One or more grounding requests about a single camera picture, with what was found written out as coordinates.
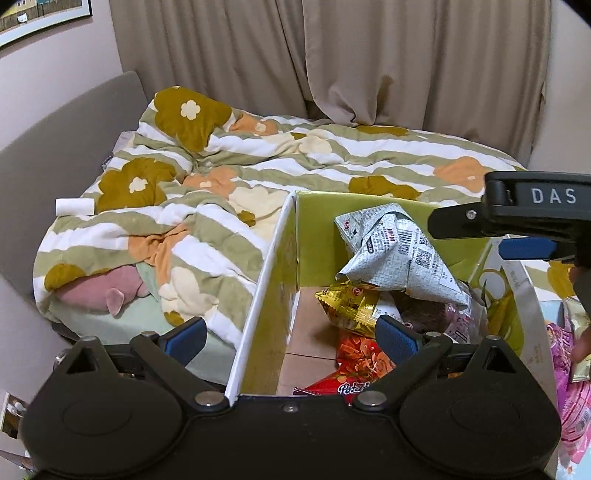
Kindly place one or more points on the pink snack packet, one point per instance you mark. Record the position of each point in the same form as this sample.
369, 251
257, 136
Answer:
575, 415

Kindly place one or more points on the white grey printed snack packet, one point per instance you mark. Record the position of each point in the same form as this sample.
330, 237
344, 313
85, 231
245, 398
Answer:
401, 258

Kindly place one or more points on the golden yellow snack packet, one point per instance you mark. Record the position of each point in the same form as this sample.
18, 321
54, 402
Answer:
355, 307

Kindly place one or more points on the person's right hand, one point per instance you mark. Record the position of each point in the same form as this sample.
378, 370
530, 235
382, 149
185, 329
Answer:
582, 344

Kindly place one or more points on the beige curtain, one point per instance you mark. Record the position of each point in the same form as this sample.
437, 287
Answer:
369, 60

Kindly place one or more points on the grey bed headboard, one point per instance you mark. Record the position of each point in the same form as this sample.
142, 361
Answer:
55, 152

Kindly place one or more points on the pink plush toy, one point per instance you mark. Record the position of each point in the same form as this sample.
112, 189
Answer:
97, 290

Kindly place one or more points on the light green bed sheet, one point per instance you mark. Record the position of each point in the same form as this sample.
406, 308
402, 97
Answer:
152, 318

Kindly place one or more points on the white plastic fixture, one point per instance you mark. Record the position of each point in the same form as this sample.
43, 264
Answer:
11, 415

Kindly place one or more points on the floral striped blanket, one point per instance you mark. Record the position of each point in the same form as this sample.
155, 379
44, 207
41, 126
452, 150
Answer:
277, 157

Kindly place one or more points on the brown purple snack packet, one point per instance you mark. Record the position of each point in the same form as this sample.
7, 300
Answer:
443, 323

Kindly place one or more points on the framed wall poster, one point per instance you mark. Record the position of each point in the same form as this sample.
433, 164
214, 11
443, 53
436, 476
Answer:
37, 16

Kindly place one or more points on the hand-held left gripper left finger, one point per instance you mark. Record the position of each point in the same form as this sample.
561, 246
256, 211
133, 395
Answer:
187, 340

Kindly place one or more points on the white paper roll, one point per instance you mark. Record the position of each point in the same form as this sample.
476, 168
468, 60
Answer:
74, 206

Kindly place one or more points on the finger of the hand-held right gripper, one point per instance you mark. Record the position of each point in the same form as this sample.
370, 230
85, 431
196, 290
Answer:
457, 224
526, 249

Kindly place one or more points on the green and cream snack packet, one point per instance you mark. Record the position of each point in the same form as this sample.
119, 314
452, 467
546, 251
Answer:
582, 373

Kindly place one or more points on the red orange snack packet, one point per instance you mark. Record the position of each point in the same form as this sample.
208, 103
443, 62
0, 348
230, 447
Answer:
364, 360

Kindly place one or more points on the yellow-green cardboard box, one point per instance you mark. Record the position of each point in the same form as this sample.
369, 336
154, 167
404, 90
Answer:
318, 230

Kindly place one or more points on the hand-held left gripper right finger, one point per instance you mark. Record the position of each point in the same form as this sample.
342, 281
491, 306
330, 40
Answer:
392, 339

